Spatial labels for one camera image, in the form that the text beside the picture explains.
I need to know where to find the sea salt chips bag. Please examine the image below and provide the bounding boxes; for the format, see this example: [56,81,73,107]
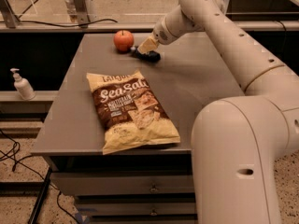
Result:
[86,71,180,155]

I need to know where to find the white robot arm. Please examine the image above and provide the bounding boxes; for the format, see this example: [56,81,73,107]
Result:
[139,0,299,224]

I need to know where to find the red apple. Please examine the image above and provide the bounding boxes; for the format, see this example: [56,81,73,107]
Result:
[113,30,134,52]

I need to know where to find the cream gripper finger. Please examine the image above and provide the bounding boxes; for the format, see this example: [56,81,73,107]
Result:
[137,36,159,54]

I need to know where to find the grey drawer cabinet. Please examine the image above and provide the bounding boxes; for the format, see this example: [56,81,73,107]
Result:
[33,33,242,224]

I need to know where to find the black cable on ledge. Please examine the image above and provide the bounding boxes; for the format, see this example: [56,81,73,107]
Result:
[18,18,119,29]

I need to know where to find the left metal bracket post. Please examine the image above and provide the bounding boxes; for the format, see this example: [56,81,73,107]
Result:
[64,0,90,28]

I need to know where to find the far left metal post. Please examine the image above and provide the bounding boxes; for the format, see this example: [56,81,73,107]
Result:
[0,0,20,28]

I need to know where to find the white pump dispenser bottle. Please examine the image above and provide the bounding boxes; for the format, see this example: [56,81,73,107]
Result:
[10,68,36,100]

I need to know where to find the dark blue rxbar wrapper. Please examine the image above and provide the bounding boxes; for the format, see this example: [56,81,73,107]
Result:
[131,46,161,63]

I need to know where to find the black floor cables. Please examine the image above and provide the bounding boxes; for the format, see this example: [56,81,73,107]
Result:
[0,128,81,224]

